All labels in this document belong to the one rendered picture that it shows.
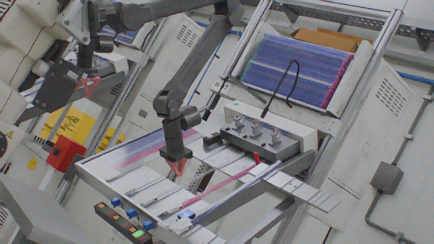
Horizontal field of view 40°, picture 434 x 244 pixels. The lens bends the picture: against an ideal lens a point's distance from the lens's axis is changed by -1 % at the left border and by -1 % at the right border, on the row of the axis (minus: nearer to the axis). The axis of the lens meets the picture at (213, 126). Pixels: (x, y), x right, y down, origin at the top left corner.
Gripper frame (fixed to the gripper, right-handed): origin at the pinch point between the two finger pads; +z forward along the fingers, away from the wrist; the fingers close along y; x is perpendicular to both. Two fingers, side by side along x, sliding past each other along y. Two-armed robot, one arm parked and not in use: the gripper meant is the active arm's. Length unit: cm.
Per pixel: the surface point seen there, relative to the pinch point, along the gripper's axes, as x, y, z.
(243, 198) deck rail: -25.8, 0.3, 22.4
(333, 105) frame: -74, -2, 3
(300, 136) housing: -60, 3, 12
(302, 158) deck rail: -57, 0, 19
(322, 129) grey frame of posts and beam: -70, 1, 12
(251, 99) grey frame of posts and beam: -71, 44, 11
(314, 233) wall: -146, 80, 145
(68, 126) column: -96, 326, 121
